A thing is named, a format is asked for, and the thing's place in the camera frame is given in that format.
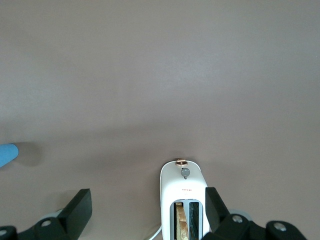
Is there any brown table cover sheet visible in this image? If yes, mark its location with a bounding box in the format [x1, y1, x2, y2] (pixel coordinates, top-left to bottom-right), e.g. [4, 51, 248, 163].
[0, 0, 320, 240]

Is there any brown toast bread slice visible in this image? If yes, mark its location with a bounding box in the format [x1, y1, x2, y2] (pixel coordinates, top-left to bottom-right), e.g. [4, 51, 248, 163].
[174, 201, 190, 240]

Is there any cream white toaster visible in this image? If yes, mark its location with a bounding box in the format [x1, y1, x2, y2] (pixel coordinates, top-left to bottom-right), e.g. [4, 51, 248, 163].
[159, 158, 212, 240]

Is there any white toaster power cable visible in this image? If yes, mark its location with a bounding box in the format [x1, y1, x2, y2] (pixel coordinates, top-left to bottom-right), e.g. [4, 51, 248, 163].
[145, 223, 164, 240]

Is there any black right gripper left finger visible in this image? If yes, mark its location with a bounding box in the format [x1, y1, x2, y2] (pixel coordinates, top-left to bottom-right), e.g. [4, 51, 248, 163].
[0, 188, 93, 240]

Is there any blue ribbed plastic cup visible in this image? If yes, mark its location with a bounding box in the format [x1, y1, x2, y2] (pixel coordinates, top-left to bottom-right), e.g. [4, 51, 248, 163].
[0, 142, 20, 169]

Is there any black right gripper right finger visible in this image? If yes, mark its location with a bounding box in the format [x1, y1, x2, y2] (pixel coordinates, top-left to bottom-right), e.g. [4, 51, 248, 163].
[202, 186, 308, 240]

